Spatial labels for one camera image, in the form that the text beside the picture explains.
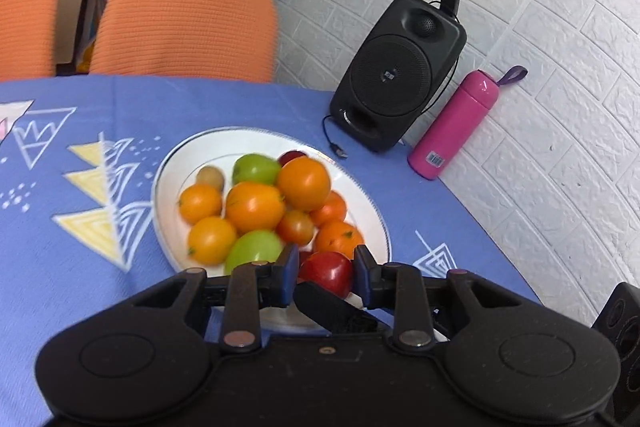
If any pink bottle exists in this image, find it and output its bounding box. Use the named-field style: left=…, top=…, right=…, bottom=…
left=406, top=66, right=529, bottom=180

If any yellowish orange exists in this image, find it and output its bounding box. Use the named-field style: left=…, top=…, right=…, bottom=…
left=178, top=184, right=224, bottom=226
left=188, top=217, right=238, bottom=266

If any black speaker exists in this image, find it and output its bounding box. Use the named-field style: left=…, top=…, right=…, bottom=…
left=329, top=0, right=468, bottom=154

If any white plate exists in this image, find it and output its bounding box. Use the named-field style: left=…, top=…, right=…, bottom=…
left=151, top=127, right=392, bottom=334

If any blue printed tablecloth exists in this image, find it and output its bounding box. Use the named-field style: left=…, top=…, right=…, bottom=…
left=0, top=74, right=547, bottom=427

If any red tomato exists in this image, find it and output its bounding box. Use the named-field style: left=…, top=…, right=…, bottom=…
left=298, top=251, right=354, bottom=301

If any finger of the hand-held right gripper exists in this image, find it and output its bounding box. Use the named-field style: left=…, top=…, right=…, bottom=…
left=293, top=281, right=393, bottom=335

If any green jujube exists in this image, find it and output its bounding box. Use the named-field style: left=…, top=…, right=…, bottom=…
left=232, top=153, right=283, bottom=186
left=224, top=230, right=285, bottom=276

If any small tan longan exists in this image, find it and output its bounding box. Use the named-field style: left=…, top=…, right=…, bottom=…
left=195, top=165, right=225, bottom=190

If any deep orange mandarin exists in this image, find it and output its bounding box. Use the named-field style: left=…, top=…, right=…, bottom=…
left=314, top=220, right=365, bottom=258
left=310, top=190, right=348, bottom=228

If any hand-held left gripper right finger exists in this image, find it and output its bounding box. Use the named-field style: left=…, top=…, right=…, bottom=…
left=353, top=245, right=531, bottom=352

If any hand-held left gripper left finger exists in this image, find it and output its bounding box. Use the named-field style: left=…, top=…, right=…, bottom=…
left=117, top=244, right=300, bottom=355

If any orange chair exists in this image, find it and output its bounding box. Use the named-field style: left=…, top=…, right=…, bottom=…
left=89, top=0, right=279, bottom=84
left=0, top=0, right=60, bottom=80

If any large orange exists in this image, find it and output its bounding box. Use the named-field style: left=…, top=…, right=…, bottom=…
left=225, top=182, right=287, bottom=236
left=277, top=157, right=332, bottom=212

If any red-green tomato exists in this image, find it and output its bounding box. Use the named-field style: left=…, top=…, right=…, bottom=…
left=276, top=210, right=316, bottom=246

